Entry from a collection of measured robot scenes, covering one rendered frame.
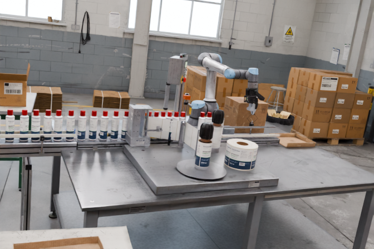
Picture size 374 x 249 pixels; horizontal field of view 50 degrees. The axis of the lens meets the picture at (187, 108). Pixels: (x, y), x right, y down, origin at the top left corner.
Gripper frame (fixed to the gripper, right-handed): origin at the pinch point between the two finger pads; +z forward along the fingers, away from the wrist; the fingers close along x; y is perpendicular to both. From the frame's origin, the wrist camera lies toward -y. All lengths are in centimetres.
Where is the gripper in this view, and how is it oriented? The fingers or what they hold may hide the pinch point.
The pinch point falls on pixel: (253, 113)
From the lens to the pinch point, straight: 320.2
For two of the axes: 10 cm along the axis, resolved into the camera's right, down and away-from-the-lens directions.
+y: -8.7, 0.5, -5.0
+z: -0.3, 9.9, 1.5
